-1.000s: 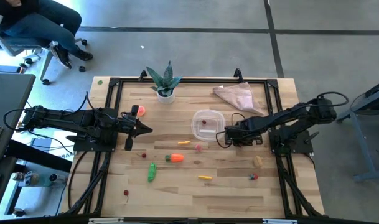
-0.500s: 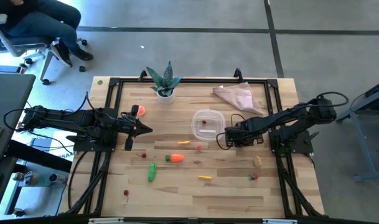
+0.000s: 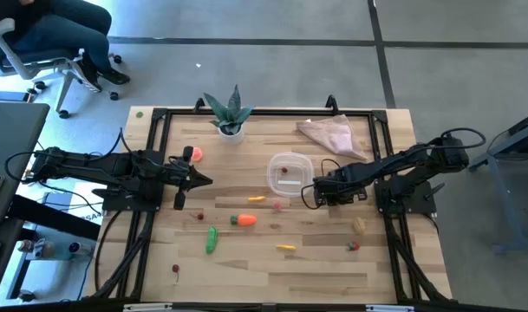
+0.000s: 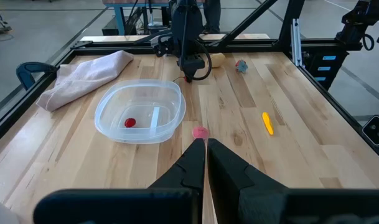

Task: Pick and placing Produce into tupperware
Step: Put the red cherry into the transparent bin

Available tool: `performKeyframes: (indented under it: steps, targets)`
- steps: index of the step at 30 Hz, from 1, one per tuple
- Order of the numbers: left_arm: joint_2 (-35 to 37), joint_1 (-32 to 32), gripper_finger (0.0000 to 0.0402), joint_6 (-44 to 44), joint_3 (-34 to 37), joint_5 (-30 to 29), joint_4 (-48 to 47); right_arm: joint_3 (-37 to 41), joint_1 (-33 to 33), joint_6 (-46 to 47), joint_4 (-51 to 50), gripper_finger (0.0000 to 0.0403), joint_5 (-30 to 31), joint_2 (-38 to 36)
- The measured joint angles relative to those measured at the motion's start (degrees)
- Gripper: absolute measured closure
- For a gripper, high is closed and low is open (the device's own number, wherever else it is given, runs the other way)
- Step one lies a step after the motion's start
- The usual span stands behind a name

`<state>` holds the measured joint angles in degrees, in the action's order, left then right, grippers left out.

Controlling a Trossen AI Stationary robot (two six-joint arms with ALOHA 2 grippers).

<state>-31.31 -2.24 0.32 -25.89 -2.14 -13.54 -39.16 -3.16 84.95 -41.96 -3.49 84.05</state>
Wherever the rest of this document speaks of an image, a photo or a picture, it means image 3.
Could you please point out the snake plant in white pot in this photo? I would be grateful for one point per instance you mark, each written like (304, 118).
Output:
(231, 117)

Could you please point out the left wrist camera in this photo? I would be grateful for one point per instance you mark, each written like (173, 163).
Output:
(177, 164)

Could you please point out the pink orange toy peach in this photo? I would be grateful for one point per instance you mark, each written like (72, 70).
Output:
(197, 154)

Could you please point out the clear bottle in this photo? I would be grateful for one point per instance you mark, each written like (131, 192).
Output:
(42, 249)

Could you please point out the blue grey metal table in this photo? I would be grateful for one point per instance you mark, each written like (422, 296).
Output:
(506, 143)

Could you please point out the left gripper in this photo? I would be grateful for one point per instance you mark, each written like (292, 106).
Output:
(170, 177)

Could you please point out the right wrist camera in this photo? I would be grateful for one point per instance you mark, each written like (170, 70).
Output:
(323, 184)

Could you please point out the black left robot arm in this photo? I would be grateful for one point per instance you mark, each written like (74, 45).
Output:
(94, 167)

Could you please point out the yellow toy banana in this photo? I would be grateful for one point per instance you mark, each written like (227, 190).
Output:
(256, 199)
(286, 248)

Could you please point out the white round device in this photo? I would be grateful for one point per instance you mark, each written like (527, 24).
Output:
(75, 248)

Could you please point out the black aluminium table frame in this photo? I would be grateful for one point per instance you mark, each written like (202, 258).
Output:
(268, 112)

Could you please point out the grey desk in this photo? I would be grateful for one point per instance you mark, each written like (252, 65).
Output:
(12, 143)

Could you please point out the green toy pea pod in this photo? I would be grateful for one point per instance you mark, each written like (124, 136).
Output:
(211, 239)

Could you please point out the clear plastic tupperware container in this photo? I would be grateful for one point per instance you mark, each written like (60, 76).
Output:
(276, 182)

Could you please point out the white frame bracket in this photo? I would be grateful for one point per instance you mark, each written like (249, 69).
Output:
(146, 307)
(389, 308)

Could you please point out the grey office chair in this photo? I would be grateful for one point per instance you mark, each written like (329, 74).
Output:
(29, 65)

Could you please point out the seated person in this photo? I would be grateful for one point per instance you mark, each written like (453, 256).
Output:
(73, 30)

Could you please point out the beige toy potato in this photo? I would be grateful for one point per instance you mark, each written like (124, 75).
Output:
(359, 225)

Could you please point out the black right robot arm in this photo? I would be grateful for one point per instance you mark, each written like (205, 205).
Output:
(419, 162)

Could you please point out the orange toy carrot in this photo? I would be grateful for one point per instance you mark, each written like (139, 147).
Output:
(244, 219)

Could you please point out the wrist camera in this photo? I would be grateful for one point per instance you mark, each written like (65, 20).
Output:
(177, 164)
(323, 184)

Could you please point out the beige pink cloth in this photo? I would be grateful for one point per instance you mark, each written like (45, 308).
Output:
(333, 134)

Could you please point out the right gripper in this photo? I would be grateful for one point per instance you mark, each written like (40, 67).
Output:
(348, 184)

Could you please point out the pink toy fruit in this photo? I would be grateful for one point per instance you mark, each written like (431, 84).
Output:
(277, 206)

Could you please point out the red toy strawberry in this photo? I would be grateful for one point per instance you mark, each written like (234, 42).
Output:
(353, 246)

